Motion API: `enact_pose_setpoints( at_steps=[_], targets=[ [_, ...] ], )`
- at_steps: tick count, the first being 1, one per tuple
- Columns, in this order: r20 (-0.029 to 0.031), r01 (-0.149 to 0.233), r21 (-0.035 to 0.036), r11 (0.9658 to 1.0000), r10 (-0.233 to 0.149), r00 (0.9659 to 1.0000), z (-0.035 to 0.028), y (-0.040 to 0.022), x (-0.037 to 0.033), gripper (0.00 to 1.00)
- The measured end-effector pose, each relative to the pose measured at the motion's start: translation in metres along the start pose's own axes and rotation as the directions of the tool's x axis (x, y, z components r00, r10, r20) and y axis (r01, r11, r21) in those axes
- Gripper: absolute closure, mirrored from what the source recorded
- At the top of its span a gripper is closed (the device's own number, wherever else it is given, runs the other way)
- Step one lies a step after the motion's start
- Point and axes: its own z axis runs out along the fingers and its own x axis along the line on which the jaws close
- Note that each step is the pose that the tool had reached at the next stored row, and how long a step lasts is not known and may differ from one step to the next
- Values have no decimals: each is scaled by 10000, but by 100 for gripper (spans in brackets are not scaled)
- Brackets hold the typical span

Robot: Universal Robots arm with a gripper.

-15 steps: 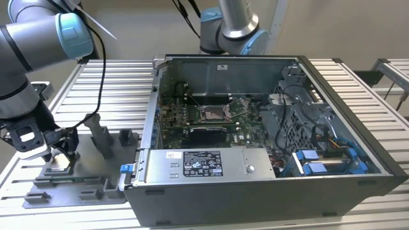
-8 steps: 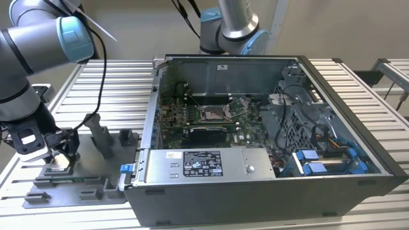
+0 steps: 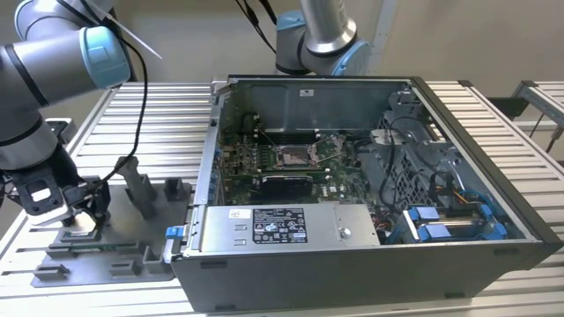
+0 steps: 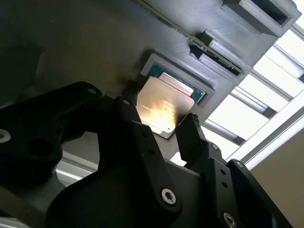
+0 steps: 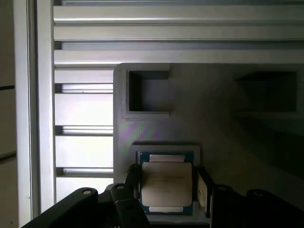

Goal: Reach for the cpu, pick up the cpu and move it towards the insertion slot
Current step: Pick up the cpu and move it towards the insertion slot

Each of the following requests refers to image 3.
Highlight CPU socket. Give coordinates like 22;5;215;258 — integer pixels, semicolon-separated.
271;143;318;170

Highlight blue disk carrier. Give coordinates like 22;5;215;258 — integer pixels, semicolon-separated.
406;205;439;221
415;224;453;242

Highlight perforated metal drive cage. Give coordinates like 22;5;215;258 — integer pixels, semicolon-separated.
358;110;529;246

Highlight silver power supply with label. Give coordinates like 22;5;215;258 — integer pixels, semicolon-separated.
199;203;382;251

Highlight metal socket cover frame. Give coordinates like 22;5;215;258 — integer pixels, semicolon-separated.
310;136;347;163

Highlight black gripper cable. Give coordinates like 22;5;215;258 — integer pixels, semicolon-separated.
55;0;149;186

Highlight black arm base cables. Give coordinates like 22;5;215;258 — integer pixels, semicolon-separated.
234;0;279;54

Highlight neighbouring metal slat table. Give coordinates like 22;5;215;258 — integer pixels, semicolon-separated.
510;80;564;156

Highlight green RAM stick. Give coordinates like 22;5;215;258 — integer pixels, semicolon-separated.
94;242;138;252

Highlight thin metal locking lever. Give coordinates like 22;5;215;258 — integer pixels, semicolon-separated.
255;127;279;147

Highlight white cable tie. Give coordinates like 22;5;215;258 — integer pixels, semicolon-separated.
91;5;162;60

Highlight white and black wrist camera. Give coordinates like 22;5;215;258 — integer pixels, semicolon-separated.
19;180;74;227

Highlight silver CPU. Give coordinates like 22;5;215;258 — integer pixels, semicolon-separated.
63;211;98;239

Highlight grey plastic parts rack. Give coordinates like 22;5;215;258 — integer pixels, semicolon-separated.
27;156;194;289

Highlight open black PC case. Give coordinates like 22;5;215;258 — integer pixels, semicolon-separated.
169;74;564;313

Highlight green motherboard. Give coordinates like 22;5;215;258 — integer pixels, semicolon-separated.
217;131;379;207

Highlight black drive wire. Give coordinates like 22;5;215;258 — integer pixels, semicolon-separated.
373;117;426;212

